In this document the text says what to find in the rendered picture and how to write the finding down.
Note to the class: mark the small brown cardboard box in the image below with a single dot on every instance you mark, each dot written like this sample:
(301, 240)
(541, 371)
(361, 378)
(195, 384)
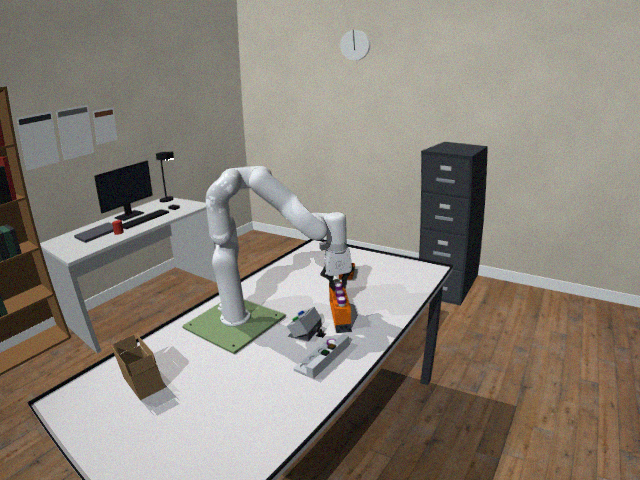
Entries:
(146, 379)

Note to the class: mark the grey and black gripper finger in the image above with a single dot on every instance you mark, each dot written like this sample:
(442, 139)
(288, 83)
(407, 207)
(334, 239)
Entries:
(330, 278)
(345, 277)

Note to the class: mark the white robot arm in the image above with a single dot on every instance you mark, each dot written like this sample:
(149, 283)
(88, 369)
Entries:
(222, 230)

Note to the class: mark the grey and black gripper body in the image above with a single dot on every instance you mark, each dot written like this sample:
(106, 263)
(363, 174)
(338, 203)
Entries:
(337, 262)

